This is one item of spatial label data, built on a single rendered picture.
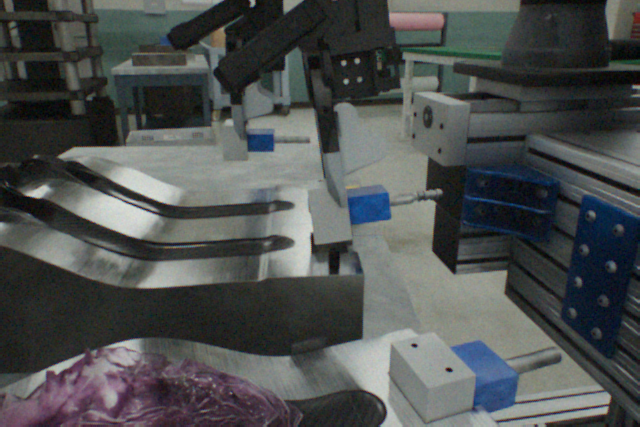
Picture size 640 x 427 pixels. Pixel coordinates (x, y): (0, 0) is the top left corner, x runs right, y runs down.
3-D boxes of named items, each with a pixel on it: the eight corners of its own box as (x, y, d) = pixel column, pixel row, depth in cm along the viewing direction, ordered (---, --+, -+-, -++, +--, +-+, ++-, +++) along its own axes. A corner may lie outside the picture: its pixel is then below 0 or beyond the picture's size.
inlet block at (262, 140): (309, 152, 78) (309, 119, 76) (310, 160, 73) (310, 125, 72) (227, 153, 77) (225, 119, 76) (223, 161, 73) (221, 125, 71)
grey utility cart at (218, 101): (281, 110, 675) (279, 39, 644) (292, 116, 629) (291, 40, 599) (200, 115, 637) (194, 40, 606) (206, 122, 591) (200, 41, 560)
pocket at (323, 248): (351, 262, 53) (352, 230, 51) (357, 287, 48) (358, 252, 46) (309, 263, 52) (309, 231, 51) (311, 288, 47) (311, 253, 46)
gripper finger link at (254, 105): (274, 139, 69) (272, 72, 68) (231, 139, 68) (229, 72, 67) (275, 139, 72) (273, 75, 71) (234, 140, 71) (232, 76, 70)
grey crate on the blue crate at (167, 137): (215, 145, 385) (213, 126, 380) (217, 158, 347) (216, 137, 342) (133, 149, 371) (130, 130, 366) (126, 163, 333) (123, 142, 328)
